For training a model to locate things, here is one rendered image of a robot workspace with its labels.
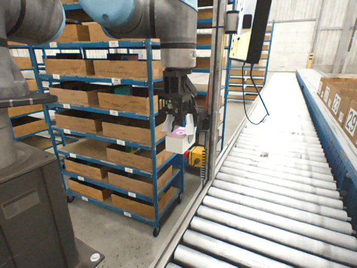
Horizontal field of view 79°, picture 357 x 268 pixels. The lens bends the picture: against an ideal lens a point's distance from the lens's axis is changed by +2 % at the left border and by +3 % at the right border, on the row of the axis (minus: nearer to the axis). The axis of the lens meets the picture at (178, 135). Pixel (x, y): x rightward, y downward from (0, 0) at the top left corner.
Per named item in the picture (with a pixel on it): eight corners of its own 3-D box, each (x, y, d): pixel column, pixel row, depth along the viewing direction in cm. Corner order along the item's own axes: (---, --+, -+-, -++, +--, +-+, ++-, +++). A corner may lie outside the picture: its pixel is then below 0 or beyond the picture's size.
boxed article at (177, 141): (165, 150, 62) (165, 136, 61) (179, 139, 71) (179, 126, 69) (182, 154, 60) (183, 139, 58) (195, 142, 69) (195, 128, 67)
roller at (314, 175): (222, 165, 118) (224, 161, 122) (336, 189, 98) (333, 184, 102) (223, 156, 117) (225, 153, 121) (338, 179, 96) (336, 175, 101)
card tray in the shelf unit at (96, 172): (65, 169, 185) (63, 159, 181) (92, 155, 211) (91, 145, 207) (101, 179, 169) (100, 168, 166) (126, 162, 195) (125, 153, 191)
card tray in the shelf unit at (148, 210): (111, 203, 173) (110, 193, 169) (133, 184, 199) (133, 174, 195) (155, 218, 157) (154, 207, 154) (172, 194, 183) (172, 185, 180)
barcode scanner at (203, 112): (181, 134, 82) (183, 107, 79) (192, 128, 92) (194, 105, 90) (197, 136, 79) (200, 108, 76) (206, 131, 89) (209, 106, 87)
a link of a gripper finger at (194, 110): (184, 128, 61) (177, 99, 59) (187, 126, 63) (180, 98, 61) (199, 127, 59) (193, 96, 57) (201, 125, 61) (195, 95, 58)
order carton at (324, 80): (316, 93, 221) (320, 76, 214) (351, 96, 209) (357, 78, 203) (322, 101, 187) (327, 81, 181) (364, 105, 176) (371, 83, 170)
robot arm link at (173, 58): (170, 49, 59) (203, 49, 55) (170, 67, 61) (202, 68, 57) (153, 48, 51) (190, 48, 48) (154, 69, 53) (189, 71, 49)
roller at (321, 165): (229, 152, 134) (230, 145, 132) (329, 171, 113) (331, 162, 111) (227, 155, 129) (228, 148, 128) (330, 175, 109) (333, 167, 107)
